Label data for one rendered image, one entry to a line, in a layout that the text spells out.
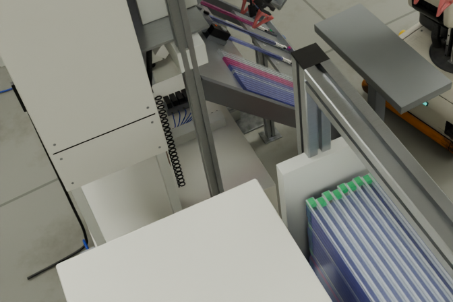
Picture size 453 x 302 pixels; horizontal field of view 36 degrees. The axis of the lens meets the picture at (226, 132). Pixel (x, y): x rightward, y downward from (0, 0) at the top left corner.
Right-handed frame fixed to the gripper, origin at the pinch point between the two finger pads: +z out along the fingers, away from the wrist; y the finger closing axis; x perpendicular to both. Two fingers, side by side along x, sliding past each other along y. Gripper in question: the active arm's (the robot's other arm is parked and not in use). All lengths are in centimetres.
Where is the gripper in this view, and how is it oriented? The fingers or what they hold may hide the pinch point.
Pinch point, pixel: (249, 19)
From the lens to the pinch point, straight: 253.9
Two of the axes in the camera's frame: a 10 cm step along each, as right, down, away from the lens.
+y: 4.1, 6.4, -6.5
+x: 7.2, 2.1, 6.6
